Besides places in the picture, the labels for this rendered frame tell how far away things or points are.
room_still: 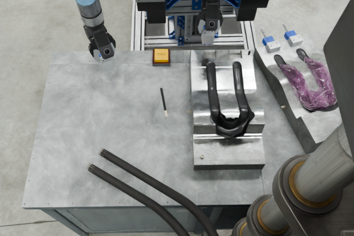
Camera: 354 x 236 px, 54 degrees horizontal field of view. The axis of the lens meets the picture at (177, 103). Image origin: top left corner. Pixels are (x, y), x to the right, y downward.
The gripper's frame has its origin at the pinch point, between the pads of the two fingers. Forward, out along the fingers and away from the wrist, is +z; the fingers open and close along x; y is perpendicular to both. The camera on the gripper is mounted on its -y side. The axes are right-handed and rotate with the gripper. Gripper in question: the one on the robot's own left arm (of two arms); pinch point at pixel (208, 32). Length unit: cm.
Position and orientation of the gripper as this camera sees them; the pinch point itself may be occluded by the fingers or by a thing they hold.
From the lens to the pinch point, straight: 149.5
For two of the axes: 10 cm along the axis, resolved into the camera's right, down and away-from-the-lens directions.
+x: -10.0, -0.3, 0.1
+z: 0.0, 4.9, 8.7
